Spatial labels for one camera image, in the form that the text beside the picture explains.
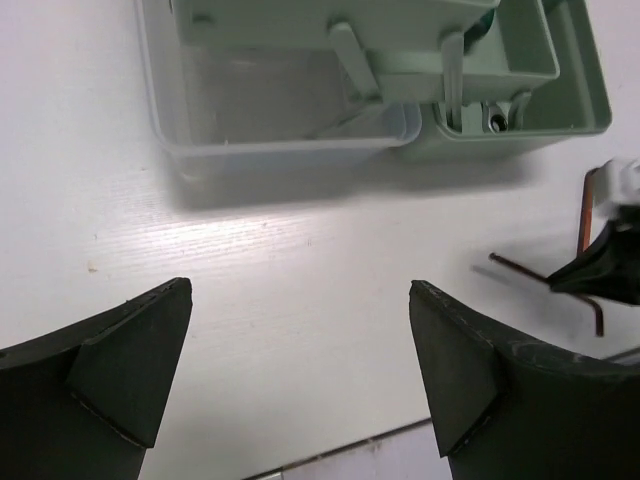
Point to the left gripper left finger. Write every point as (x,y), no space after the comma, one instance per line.
(87,401)

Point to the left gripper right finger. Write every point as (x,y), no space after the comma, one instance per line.
(506,405)

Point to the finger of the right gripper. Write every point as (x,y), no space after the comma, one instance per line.
(609,267)

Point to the green toolbox with clear lid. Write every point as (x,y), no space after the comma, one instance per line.
(263,83)

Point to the green stubby screwdriver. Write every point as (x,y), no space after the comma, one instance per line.
(478,30)

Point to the middle brown hex key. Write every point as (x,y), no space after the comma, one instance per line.
(599,325)

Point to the brown hex key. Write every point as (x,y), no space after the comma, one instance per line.
(599,325)
(587,210)

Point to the right brown hex key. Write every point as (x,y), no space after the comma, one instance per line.
(587,210)

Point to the small silver wrench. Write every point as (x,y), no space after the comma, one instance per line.
(500,117)

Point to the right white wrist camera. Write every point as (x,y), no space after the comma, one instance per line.
(616,184)

